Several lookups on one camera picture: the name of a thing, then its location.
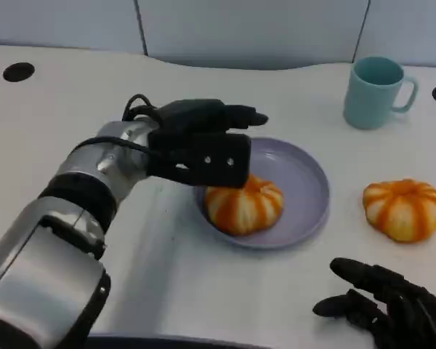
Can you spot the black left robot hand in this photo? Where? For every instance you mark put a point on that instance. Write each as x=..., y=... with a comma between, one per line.
x=196, y=116

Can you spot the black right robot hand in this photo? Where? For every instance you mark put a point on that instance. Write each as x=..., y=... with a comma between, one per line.
x=410, y=316

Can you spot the orange white toy bread roll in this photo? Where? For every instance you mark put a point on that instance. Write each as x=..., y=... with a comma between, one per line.
x=403, y=211
x=247, y=211

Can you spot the grey partition panel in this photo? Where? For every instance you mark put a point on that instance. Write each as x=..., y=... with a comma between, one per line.
x=58, y=22
x=250, y=32
x=410, y=29

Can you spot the lilac plate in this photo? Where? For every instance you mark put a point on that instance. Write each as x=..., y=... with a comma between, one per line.
x=301, y=181

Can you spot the pale green mug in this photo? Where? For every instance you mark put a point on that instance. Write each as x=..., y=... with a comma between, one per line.
x=368, y=102

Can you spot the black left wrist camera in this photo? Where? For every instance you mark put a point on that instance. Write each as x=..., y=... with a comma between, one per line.
x=210, y=160

